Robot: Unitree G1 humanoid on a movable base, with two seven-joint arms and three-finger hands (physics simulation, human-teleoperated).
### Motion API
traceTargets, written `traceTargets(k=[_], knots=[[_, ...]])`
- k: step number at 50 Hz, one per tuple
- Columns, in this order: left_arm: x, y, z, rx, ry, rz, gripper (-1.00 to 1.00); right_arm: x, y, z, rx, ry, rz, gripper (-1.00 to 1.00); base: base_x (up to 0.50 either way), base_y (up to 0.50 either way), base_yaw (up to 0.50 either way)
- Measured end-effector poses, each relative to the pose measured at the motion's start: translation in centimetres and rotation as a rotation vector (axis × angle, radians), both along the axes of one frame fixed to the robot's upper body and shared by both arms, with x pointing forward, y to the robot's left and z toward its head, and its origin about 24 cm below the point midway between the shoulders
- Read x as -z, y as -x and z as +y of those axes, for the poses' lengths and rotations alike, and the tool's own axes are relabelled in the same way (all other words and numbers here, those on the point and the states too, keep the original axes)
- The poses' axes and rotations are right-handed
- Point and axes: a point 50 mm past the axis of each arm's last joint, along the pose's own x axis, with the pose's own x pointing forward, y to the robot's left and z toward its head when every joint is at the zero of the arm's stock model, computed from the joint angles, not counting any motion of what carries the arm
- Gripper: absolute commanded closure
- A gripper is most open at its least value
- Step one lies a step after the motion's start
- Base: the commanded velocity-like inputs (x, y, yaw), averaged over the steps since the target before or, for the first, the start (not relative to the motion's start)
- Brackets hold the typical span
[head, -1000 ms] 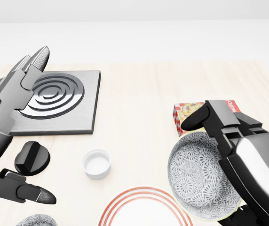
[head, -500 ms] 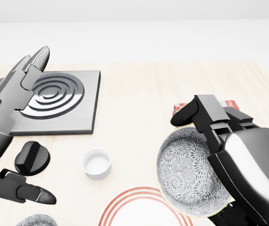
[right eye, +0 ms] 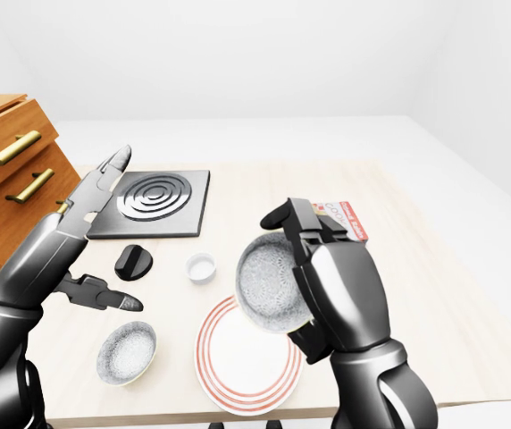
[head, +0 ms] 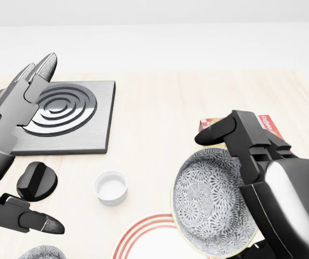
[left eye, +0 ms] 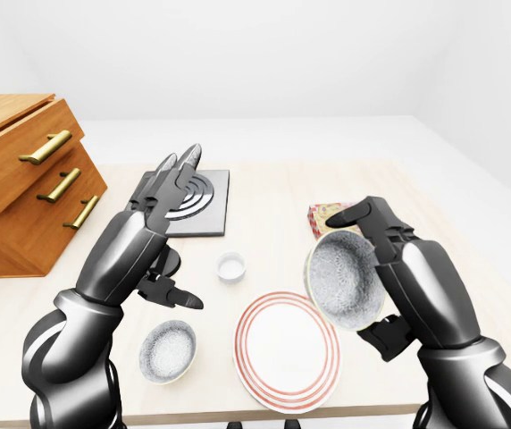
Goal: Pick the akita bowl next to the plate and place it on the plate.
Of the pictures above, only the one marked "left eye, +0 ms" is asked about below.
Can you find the white plate with red rings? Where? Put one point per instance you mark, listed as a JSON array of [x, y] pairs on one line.
[[284, 353]]

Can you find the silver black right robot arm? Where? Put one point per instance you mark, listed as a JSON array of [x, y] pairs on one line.
[[470, 389]]

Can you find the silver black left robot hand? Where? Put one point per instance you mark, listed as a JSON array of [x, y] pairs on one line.
[[126, 254]]

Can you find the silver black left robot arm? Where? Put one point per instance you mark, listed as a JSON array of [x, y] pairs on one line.
[[72, 357]]

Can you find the small patterned grey bowl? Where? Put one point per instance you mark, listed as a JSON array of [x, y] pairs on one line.
[[167, 353]]

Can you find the middle wooden drawer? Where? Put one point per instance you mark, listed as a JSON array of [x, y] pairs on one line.
[[86, 176]]

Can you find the small dark shape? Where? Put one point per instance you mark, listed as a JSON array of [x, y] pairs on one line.
[[290, 424], [234, 425]]

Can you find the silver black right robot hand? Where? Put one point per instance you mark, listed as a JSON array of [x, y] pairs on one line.
[[429, 290]]

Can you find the printed red food box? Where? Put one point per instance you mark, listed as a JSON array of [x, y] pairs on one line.
[[320, 216]]

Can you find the large wooden drawer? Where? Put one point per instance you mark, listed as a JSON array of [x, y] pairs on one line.
[[1, 170]]

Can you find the flat dark stove plate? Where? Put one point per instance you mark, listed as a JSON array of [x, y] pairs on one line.
[[213, 205]]

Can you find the small white ramekin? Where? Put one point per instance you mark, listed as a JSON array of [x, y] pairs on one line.
[[230, 267]]

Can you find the low wooden drawer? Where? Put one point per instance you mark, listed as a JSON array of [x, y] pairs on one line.
[[36, 241]]

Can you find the large patterned grey bowl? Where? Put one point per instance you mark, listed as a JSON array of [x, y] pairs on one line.
[[342, 281]]

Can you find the wooden cabinet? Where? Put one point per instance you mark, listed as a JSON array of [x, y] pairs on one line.
[[10, 250]]

